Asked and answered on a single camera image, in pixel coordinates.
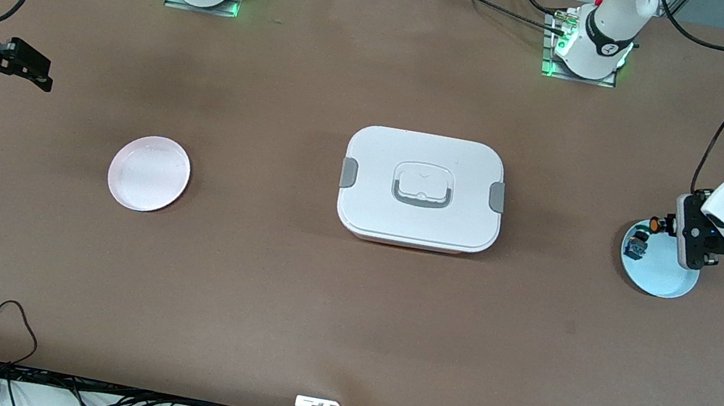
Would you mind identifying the black table cable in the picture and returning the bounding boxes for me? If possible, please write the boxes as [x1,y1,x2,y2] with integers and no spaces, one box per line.
[509,0,562,17]
[427,0,573,38]

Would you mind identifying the light blue round plate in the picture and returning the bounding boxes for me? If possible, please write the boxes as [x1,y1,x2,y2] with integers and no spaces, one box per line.
[614,215,708,304]

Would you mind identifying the black looped cable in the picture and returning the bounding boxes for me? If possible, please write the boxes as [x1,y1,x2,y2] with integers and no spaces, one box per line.
[0,299,45,370]

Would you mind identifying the orange push button switch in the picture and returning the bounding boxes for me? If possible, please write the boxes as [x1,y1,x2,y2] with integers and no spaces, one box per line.
[647,215,675,238]

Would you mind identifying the green push button switch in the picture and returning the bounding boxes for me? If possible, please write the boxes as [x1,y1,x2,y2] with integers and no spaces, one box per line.
[622,228,654,263]

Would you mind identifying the white lunch box grey clasps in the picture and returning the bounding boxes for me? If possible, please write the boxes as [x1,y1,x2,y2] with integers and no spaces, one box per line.
[331,120,514,262]

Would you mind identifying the pale pink round plate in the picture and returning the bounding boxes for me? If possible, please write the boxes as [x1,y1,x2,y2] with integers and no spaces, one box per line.
[103,130,196,219]

